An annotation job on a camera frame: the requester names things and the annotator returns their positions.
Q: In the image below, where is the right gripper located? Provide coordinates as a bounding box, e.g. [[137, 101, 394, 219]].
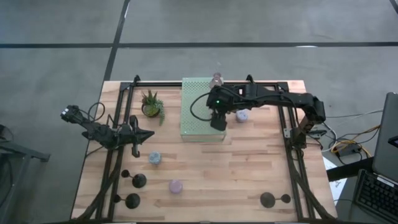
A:
[[205, 86, 239, 132]]

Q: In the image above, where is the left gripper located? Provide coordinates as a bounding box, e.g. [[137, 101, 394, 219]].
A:
[[116, 114, 155, 159]]

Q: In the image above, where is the blue patterned candle tin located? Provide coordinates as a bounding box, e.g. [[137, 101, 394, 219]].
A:
[[148, 151, 162, 166]]

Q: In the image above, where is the pink ribbed glass candle holder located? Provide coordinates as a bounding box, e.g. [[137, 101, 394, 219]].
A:
[[209, 72, 224, 90]]

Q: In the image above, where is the black metal candlestick holder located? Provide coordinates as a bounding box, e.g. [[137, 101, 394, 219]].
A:
[[259, 192, 292, 209], [120, 169, 148, 189], [113, 192, 141, 210]]

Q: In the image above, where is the pink patterned candle tin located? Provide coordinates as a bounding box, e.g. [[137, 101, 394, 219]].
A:
[[168, 179, 184, 195]]

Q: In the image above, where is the grey patterned candle tin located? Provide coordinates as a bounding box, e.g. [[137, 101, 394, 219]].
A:
[[235, 109, 249, 123]]

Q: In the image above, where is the potted succulent plant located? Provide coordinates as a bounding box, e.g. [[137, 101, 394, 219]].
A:
[[140, 89, 166, 127]]

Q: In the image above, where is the green perforated metal shelf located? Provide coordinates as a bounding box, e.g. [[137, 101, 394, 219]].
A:
[[179, 77, 227, 143]]

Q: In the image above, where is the dark metal side table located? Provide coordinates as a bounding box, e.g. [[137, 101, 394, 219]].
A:
[[0, 124, 51, 224]]

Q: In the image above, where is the white paper sheet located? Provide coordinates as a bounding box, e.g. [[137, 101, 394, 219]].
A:
[[322, 156, 348, 203]]

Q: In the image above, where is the black power box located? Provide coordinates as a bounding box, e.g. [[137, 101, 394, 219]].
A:
[[337, 143, 364, 158]]

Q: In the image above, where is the black side table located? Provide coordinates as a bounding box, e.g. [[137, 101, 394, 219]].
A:
[[326, 155, 376, 183]]

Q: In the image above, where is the grey laptop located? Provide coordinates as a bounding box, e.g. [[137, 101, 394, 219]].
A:
[[354, 91, 398, 223]]

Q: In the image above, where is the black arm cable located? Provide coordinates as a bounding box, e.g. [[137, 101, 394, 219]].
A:
[[189, 91, 215, 123]]

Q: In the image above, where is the black aluminium frame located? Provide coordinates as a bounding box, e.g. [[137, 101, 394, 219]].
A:
[[72, 73, 337, 223]]

